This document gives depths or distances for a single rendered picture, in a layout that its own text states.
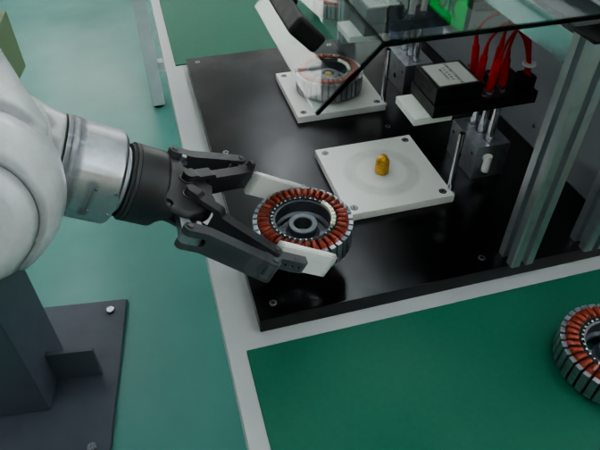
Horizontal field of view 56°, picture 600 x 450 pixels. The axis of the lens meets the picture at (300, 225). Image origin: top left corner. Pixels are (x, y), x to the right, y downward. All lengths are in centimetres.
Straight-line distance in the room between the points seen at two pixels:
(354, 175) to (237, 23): 62
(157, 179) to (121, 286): 124
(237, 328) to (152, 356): 94
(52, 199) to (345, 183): 51
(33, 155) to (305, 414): 37
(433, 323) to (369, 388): 11
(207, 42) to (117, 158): 75
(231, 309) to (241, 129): 34
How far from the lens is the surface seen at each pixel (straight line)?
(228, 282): 69
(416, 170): 81
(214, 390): 149
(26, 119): 35
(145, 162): 53
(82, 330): 166
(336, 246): 60
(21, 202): 31
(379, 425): 58
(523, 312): 70
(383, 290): 66
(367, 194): 76
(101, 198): 52
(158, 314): 165
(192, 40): 125
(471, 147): 82
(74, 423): 151
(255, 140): 88
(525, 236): 68
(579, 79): 58
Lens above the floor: 126
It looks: 43 degrees down
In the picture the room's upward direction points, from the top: straight up
